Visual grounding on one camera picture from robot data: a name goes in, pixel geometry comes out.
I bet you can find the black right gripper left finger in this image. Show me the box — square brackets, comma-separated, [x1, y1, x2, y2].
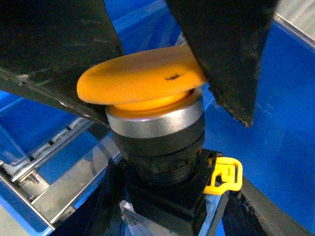
[0, 0, 124, 125]

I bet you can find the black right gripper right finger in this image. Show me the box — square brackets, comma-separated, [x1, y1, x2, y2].
[167, 0, 278, 127]

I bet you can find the yellow push button large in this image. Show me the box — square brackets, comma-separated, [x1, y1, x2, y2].
[77, 46, 243, 236]

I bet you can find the blue target bin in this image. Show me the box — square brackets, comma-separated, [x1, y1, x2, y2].
[0, 0, 315, 232]

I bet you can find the metal roller rack frame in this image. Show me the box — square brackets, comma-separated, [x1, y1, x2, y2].
[0, 113, 119, 236]

